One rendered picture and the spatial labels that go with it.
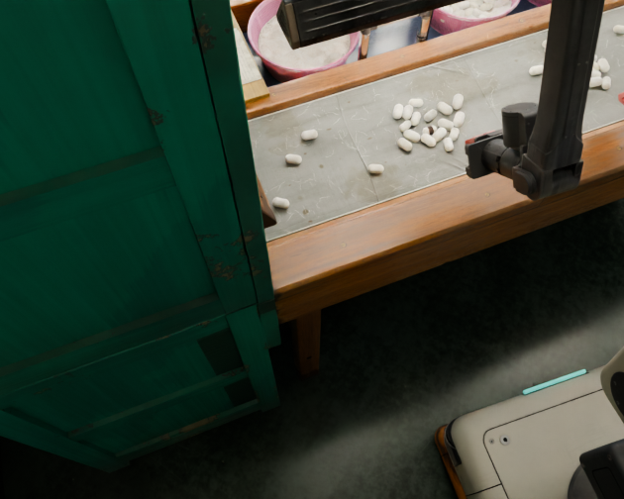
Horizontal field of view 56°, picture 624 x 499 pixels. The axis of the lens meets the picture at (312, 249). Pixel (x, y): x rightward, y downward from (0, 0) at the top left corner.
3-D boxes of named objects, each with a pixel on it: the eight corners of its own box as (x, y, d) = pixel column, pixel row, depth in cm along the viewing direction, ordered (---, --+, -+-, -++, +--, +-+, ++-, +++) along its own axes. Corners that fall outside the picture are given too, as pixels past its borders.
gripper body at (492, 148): (463, 144, 104) (485, 152, 97) (513, 127, 105) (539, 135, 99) (467, 177, 107) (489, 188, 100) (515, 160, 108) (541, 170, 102)
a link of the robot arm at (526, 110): (529, 199, 89) (579, 183, 90) (525, 125, 84) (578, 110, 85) (488, 177, 100) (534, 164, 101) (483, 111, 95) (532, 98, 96)
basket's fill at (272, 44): (364, 74, 143) (365, 56, 138) (276, 100, 140) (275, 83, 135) (329, 13, 153) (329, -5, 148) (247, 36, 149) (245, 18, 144)
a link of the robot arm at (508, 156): (520, 191, 95) (551, 181, 96) (518, 150, 92) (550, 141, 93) (496, 180, 101) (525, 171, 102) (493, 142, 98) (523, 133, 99)
